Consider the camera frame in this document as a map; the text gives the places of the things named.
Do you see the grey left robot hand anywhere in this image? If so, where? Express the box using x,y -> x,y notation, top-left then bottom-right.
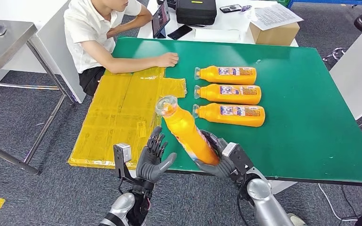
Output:
135,126 -> 178,185

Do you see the person's left hand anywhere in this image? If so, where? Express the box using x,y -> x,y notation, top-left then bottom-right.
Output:
106,26 -> 121,39

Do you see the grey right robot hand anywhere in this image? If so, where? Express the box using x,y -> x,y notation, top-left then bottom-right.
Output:
195,130 -> 237,179

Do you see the person's right hand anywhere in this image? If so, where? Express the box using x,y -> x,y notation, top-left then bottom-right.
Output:
156,52 -> 180,68

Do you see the orange detergent bottle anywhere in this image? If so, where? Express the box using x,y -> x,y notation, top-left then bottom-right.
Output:
194,83 -> 263,106
192,103 -> 266,128
155,95 -> 221,166
194,65 -> 258,85

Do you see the black smartphone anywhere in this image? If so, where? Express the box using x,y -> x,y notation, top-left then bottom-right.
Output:
167,24 -> 193,40

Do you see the tablet on blue stand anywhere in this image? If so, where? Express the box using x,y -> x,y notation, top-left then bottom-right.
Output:
151,0 -> 171,39

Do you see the black carrying case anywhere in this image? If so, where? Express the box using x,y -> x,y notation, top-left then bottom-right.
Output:
175,0 -> 218,26

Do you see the white table leg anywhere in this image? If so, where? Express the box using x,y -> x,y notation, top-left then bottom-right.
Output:
268,180 -> 297,195

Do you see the yellow taped cardboard mat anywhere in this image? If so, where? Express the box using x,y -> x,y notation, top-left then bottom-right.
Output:
68,67 -> 188,170

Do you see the person's foot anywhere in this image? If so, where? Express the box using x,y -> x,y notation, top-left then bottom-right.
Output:
287,213 -> 308,226

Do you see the brown cardboard box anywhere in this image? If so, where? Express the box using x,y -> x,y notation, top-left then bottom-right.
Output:
249,22 -> 301,47

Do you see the stainless steel table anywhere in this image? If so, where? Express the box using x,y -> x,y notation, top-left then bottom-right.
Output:
0,18 -> 77,175

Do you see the printed paper sheet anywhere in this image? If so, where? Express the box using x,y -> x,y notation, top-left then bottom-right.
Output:
251,3 -> 304,31

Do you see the white side table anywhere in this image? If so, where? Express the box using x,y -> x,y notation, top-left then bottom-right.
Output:
329,18 -> 362,144

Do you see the blue metal rack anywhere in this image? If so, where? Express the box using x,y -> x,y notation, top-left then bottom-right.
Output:
287,0 -> 362,13

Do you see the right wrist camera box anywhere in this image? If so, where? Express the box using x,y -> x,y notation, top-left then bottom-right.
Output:
222,142 -> 256,185

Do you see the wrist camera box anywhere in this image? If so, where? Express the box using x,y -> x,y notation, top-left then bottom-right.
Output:
222,142 -> 256,185
113,143 -> 138,185

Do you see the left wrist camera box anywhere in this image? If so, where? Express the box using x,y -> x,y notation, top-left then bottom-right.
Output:
113,143 -> 138,185

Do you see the smartphone with ring holder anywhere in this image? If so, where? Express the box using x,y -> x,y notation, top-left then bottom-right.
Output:
219,3 -> 243,14

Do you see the white floor cable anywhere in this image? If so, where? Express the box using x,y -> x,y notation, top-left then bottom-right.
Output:
318,184 -> 356,222

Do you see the black floor cable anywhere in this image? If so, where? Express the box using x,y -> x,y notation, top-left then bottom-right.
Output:
342,186 -> 362,214

